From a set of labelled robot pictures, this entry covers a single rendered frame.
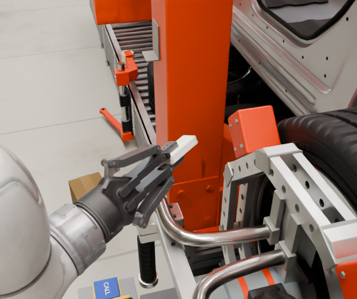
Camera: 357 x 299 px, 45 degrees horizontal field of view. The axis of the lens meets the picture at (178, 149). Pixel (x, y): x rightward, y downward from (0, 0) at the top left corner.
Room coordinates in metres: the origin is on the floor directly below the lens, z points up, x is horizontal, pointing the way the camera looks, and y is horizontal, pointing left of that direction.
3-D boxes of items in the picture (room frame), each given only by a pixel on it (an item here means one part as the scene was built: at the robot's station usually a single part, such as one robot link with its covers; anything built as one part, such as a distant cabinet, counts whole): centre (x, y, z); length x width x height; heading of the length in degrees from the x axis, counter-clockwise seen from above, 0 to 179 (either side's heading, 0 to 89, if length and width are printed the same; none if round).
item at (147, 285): (0.62, 0.07, 0.83); 0.04 x 0.04 x 0.16
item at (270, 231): (0.58, -0.06, 1.03); 0.19 x 0.18 x 0.11; 105
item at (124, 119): (2.17, 0.31, 0.30); 0.09 x 0.05 x 0.50; 15
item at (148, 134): (2.27, 0.27, 0.28); 2.47 x 0.09 x 0.22; 15
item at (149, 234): (0.62, 0.04, 0.93); 0.09 x 0.05 x 0.05; 105
